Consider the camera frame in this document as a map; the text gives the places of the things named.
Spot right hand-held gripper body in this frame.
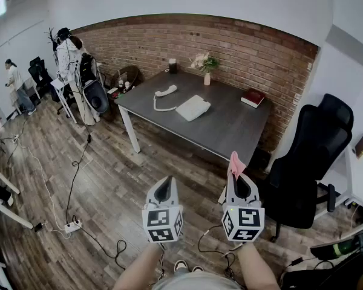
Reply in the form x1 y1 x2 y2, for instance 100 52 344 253
221 201 266 243

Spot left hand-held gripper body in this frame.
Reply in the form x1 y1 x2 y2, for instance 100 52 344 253
141 202 185 243

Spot pink cloth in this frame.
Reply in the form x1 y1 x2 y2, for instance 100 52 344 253
227 151 247 179

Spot white telephone base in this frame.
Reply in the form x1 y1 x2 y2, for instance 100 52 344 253
175 94 212 123

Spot person's right forearm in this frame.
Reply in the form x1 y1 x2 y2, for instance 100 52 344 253
235 242 281 290

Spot person's left forearm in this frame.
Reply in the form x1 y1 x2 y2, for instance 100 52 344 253
111 242 167 290

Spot person's beige shirt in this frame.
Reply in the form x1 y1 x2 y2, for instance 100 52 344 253
152 271 243 290

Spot white power strip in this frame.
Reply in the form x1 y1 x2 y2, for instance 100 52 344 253
64 221 83 234

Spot black office chair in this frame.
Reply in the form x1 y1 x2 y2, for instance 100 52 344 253
264 93 355 243
28 56 54 98

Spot red hardcover book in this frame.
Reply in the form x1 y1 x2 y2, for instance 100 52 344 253
240 88 266 109

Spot black rounded speaker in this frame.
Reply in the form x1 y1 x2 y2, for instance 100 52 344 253
83 80 110 114

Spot brown wicker chair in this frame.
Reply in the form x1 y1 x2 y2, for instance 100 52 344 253
110 65 143 95

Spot pale flower bouquet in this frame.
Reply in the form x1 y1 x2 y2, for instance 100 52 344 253
189 52 221 74

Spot black backpack rig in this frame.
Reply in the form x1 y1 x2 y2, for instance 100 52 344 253
78 53 98 87

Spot small white table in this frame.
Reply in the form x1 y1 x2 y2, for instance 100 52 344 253
50 77 78 124

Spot black coat rack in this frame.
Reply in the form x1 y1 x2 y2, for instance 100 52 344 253
44 27 60 53

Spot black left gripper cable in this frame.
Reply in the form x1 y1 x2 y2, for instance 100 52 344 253
157 242 168 281

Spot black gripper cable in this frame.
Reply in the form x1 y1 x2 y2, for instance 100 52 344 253
157 242 168 281
197 224 240 281

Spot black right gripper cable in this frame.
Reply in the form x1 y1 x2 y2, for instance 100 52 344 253
197 224 240 281

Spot black floor cable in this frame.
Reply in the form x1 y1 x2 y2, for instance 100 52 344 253
65 133 93 226

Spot white desk frame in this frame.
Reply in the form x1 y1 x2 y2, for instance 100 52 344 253
0 158 34 229

